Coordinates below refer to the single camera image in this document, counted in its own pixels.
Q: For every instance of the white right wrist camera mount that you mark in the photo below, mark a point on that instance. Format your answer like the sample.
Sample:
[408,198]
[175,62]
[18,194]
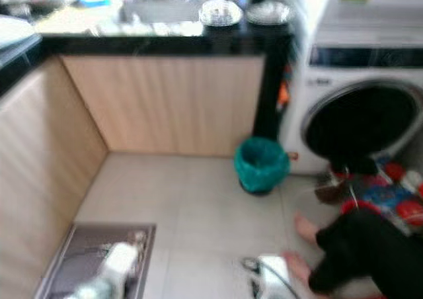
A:
[276,279]

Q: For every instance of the wide shallow steel dish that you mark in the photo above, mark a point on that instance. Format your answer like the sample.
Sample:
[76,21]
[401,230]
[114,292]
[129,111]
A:
[220,13]
[268,13]

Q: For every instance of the stainless steel sink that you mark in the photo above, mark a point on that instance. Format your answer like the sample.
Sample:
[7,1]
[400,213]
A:
[158,13]

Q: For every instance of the person in black trousers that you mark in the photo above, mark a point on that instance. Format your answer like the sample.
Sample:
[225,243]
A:
[363,249]

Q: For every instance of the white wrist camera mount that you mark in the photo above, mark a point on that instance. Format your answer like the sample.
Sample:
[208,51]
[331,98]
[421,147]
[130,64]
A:
[120,262]
[276,279]

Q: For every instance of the green waste bin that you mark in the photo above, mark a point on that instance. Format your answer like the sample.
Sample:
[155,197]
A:
[261,167]

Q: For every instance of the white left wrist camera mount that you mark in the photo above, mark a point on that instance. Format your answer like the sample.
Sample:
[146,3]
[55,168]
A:
[120,262]

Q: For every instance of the blue printed package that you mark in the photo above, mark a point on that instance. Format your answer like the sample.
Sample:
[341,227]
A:
[386,196]

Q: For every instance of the grey floor mat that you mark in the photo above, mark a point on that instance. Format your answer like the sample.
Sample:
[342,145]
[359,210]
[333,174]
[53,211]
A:
[86,246]

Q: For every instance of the red round container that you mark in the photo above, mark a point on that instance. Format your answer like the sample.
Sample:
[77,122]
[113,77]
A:
[357,206]
[410,212]
[394,171]

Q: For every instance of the white washing machine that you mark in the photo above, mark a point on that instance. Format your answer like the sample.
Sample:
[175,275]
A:
[330,81]

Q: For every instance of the wooden kitchen base cabinet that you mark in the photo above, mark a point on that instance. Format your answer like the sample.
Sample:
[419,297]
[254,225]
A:
[158,100]

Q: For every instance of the orange plastic object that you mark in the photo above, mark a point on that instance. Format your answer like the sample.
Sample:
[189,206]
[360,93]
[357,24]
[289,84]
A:
[284,94]

